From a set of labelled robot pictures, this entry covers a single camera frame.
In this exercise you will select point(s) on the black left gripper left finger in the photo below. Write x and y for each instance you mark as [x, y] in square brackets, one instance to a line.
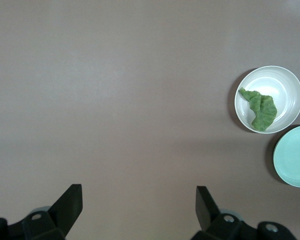
[67, 207]

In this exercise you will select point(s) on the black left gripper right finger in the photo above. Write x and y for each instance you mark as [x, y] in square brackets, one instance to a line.
[206, 207]

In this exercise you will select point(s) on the green lettuce leaf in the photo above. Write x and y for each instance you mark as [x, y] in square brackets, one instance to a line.
[263, 110]

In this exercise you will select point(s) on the light green round plate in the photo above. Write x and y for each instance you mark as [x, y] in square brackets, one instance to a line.
[295, 157]

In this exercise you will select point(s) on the beige round plate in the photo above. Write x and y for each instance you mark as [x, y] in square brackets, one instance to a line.
[287, 82]

